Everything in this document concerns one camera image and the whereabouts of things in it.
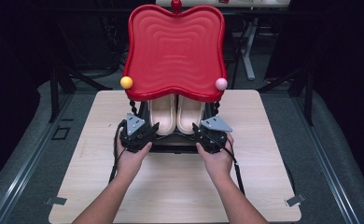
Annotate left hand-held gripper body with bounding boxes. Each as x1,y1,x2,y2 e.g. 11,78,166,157
119,112,155,154

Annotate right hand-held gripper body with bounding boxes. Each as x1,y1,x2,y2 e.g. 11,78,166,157
194,115,234,155

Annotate cream clog shoe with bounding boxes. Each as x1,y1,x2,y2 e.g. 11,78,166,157
147,93,177,136
176,94,206,135

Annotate red and black tiered rack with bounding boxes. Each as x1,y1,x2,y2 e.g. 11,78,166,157
119,0,229,155

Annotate person's left hand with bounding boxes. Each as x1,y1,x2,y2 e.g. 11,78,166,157
116,130,154,181

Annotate person's right hand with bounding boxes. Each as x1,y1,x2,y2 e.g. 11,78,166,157
195,133,235,182

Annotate black tape square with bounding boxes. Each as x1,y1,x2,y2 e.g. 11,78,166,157
50,125,72,141

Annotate black metal stand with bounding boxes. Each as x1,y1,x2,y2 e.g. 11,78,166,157
257,65,315,127
49,65,113,124

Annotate metal table clamp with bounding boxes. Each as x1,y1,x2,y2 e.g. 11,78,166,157
44,196,68,206
284,193,307,208

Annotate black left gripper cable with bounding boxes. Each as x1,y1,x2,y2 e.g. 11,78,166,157
107,119,129,185

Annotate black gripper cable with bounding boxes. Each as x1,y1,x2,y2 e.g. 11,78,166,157
107,119,129,185
212,135,246,196

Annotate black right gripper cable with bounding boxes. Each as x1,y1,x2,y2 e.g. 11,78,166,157
212,135,246,196

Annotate aluminium floor rail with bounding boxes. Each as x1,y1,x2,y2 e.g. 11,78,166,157
0,92,76,224
291,92,362,224

